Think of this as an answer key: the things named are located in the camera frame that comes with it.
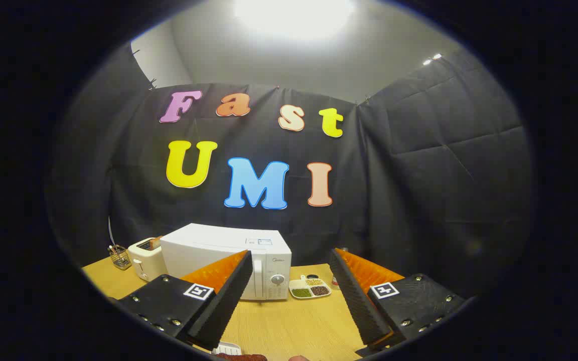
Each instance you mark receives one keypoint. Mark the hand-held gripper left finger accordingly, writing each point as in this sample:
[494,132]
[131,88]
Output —
[229,301]

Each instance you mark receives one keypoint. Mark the ceiling light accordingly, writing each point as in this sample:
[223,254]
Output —
[294,15]

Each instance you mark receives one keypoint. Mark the divided white bean tray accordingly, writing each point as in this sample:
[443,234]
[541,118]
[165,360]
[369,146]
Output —
[310,290]

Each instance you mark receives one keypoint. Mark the white toaster oven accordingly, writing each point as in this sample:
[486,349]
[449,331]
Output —
[208,248]

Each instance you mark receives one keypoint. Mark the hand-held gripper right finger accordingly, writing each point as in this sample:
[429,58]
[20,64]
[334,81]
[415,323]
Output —
[356,301]

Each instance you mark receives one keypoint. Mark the white pop-up toaster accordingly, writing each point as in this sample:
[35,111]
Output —
[146,260]

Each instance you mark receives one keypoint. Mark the reddish brown meat piece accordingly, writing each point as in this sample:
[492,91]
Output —
[241,357]

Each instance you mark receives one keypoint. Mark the toast slice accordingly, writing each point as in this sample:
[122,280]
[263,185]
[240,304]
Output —
[156,242]

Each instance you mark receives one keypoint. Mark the white ribbed tray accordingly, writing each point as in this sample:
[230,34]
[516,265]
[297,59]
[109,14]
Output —
[228,348]

